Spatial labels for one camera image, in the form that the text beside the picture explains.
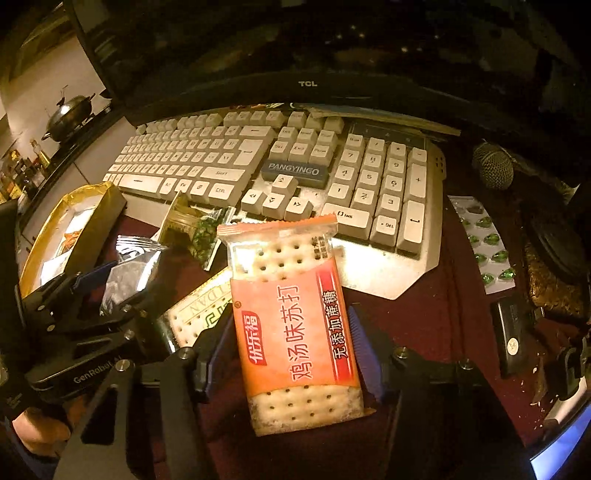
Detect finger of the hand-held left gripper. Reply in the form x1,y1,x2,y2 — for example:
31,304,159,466
21,261,118,324
46,295,160,344

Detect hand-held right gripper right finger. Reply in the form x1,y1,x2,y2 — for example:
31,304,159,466
346,304,532,480

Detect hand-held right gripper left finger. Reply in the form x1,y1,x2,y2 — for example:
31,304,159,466
53,305,236,480

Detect cream label cracker packet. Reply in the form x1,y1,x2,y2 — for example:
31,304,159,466
159,270,234,349

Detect silver snack packet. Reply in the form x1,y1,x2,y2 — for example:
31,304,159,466
99,234,169,317

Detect white box with yellow tape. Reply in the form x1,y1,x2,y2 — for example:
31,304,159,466
18,181,127,298

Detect large orange cracker packet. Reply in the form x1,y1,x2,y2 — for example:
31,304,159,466
217,215,377,437

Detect green yellow pea packet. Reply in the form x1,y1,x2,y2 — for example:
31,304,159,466
152,191,237,271

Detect person's left hand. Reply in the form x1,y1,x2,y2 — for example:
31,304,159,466
11,406,72,457

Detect white base cabinets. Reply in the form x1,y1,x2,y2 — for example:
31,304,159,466
18,115,139,245

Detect row of condiment bottles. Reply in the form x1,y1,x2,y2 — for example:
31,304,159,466
0,138,51,204

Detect yellow oil bottle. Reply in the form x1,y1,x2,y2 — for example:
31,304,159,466
30,138,49,169

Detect small black device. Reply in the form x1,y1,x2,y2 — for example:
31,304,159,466
490,296,539,377

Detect green pill blister pack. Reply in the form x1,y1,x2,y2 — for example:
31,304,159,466
448,195,517,295

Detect steel wok with lid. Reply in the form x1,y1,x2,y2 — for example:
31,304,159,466
41,92,97,143

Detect white keyboard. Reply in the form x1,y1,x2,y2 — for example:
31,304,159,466
102,108,448,301

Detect gold patterned pouch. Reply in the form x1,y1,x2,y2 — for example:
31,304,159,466
524,240,589,321

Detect black round object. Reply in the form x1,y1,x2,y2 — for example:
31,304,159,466
524,210,589,284

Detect grey mesh microphone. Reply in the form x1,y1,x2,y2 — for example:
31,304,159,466
471,141,578,192

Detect black monitor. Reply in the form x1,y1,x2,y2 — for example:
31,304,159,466
65,0,591,153

